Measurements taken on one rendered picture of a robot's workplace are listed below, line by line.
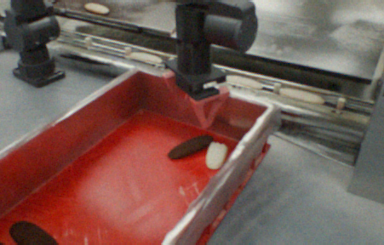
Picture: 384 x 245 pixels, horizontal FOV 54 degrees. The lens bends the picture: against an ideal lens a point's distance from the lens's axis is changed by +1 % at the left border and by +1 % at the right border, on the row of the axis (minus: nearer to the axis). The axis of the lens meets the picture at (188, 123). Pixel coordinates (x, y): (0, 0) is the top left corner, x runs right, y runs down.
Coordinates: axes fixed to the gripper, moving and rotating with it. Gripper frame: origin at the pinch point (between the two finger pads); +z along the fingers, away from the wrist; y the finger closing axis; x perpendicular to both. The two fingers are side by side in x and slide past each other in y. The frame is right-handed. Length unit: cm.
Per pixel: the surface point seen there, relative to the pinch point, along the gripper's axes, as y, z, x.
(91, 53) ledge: -45.8, 3.6, -4.5
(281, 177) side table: 13.8, 9.3, 9.4
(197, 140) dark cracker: -0.6, 6.8, 0.7
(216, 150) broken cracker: 3.0, 7.6, 2.9
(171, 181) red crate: 5.2, 8.5, -8.2
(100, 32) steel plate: -70, 7, 6
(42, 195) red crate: -3.0, 8.0, -28.2
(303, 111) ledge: 4.6, 5.1, 23.2
